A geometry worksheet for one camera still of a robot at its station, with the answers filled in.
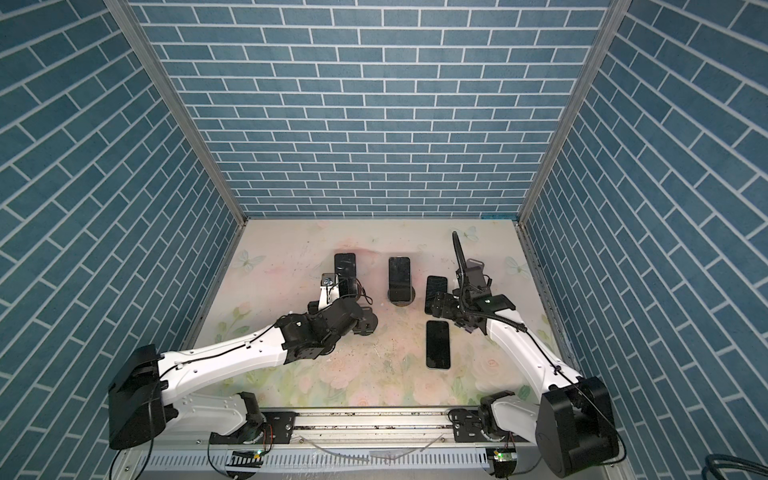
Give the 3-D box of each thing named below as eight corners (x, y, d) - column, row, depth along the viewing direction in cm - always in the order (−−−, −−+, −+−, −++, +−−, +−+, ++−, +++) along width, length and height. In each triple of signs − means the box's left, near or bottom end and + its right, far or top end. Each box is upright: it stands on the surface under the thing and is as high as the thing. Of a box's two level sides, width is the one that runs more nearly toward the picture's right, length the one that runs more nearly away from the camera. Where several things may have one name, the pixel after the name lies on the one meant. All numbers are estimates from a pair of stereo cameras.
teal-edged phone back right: (388, 304, 98) (387, 281, 88) (389, 280, 104) (388, 256, 94) (409, 304, 98) (411, 281, 88) (408, 280, 104) (410, 256, 94)
